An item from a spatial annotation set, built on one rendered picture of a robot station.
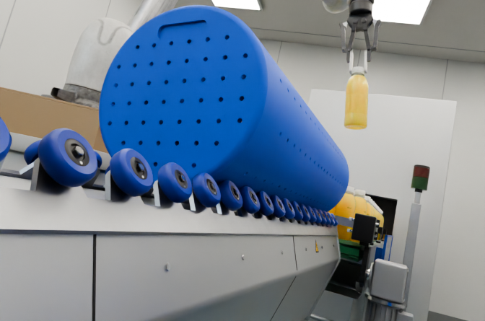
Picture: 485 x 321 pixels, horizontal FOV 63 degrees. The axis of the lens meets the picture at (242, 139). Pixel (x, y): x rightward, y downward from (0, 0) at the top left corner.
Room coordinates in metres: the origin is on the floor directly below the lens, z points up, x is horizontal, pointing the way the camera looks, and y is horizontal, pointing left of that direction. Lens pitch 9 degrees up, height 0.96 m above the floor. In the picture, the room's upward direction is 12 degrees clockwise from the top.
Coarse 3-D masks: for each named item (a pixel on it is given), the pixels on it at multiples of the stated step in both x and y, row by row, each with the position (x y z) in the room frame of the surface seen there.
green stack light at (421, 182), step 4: (412, 180) 1.63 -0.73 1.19; (416, 180) 1.61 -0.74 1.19; (420, 180) 1.60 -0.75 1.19; (424, 180) 1.60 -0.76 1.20; (428, 180) 1.61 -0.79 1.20; (412, 184) 1.63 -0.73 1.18; (416, 184) 1.61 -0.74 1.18; (420, 184) 1.60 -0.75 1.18; (424, 184) 1.60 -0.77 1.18; (412, 188) 1.65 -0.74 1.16; (416, 188) 1.62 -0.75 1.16; (420, 188) 1.60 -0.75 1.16; (424, 188) 1.60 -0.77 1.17
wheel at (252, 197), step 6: (246, 186) 0.63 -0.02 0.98; (240, 192) 0.62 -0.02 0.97; (246, 192) 0.62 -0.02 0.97; (252, 192) 0.64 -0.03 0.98; (246, 198) 0.62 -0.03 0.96; (252, 198) 0.62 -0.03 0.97; (246, 204) 0.62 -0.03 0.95; (252, 204) 0.62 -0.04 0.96; (258, 204) 0.64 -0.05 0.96; (246, 210) 0.62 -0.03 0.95; (252, 210) 0.62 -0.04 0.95; (258, 210) 0.63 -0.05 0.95
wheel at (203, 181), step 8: (200, 176) 0.49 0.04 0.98; (208, 176) 0.50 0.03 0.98; (192, 184) 0.49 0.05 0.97; (200, 184) 0.48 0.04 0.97; (208, 184) 0.49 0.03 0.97; (216, 184) 0.51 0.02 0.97; (200, 192) 0.48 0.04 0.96; (208, 192) 0.48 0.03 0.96; (216, 192) 0.50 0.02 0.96; (200, 200) 0.48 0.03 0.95; (208, 200) 0.48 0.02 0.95; (216, 200) 0.49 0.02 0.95
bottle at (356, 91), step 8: (360, 72) 1.20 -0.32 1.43; (352, 80) 1.19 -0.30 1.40; (360, 80) 1.18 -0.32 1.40; (352, 88) 1.19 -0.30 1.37; (360, 88) 1.18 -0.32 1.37; (368, 88) 1.20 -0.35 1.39; (352, 96) 1.18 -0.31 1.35; (360, 96) 1.18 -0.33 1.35; (352, 104) 1.18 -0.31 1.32; (360, 104) 1.18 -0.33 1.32; (352, 112) 1.18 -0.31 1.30; (360, 112) 1.18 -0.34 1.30; (344, 120) 1.21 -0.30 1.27; (352, 120) 1.18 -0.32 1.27; (360, 120) 1.17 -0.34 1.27; (352, 128) 1.23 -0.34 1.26; (360, 128) 1.22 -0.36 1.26
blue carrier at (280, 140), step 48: (144, 48) 0.59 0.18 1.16; (192, 48) 0.56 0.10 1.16; (240, 48) 0.53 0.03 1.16; (144, 96) 0.58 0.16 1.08; (192, 96) 0.55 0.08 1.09; (240, 96) 0.52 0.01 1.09; (288, 96) 0.61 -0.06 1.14; (144, 144) 0.58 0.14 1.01; (192, 144) 0.54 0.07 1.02; (240, 144) 0.52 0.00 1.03; (288, 144) 0.64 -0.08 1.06; (288, 192) 0.82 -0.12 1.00; (336, 192) 1.17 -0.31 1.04
